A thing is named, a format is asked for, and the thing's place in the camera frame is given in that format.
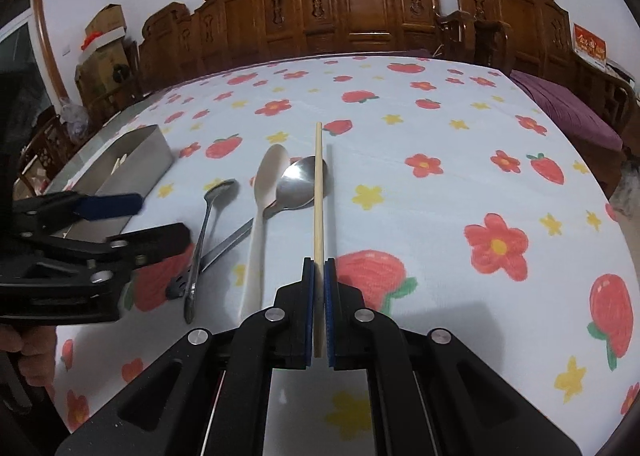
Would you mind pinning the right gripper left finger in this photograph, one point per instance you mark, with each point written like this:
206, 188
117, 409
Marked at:
280, 336

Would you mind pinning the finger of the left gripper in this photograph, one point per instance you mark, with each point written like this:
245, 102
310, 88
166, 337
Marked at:
51, 213

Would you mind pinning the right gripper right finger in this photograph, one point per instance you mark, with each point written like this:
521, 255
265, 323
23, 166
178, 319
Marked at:
358, 337

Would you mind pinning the person's left hand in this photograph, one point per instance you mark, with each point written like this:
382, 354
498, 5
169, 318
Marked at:
37, 348

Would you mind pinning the wooden side chair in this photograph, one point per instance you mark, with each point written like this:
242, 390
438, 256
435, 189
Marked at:
45, 156

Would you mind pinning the grey metal tray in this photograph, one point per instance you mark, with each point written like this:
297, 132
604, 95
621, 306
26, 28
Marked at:
149, 157

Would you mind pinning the large silver metal spoon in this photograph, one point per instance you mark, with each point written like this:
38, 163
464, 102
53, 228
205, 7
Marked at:
295, 190

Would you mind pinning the stacked cardboard boxes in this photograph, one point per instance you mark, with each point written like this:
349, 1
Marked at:
103, 64

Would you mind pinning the beige plastic spoon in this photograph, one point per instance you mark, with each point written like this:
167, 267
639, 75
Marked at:
270, 170

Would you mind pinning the carved wooden bench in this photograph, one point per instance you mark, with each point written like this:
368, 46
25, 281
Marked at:
181, 44

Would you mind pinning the carved wooden armchair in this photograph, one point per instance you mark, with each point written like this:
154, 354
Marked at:
531, 36

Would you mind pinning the red paper box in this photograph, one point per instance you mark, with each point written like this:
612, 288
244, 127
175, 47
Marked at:
589, 44

